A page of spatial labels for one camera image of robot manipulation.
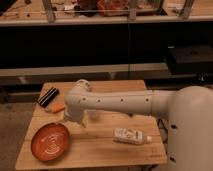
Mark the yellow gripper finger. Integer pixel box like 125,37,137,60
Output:
81,120,87,128

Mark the black box on shelf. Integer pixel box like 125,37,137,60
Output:
166,45,213,75

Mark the orange carrot toy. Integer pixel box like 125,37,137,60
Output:
45,103,65,113

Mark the black white striped block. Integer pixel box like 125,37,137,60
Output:
37,87,59,108

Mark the orange ceramic bowl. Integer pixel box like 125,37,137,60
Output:
31,123,70,162

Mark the white plastic bottle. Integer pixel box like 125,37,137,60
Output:
113,128,152,145

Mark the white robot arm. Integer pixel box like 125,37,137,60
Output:
65,79,213,171

